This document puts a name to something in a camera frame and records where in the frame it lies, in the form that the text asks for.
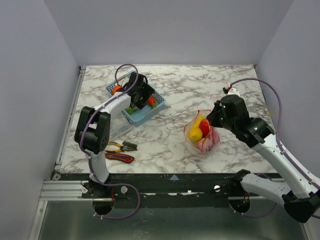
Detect orange carrot toy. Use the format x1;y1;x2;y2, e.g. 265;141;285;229
146;95;157;108

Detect red apple toy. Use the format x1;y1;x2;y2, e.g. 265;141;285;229
199;118;210;138

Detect clear zip top bag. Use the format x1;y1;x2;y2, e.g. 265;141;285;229
183;109;220;156

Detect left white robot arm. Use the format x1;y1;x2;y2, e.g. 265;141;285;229
74;72;154;198

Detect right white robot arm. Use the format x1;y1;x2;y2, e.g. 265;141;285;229
206;94;320;223

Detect white cauliflower toy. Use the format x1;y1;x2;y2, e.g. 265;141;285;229
125;106;138;115

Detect orange pumpkin toy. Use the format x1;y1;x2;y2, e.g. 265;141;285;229
112;85;123;95

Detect clear plastic screw box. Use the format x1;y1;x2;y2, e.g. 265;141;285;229
109;112;132;141

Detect red utility knife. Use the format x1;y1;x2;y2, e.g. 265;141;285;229
104;152;135;164

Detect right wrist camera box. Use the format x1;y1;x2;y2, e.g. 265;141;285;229
222;85;241;97

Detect yellow handled pliers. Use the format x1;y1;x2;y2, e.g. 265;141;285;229
104;141;137;153

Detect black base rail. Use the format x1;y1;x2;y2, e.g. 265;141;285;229
82;173;247;209

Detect aluminium extrusion rail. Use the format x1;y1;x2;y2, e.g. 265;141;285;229
39;179;87;201

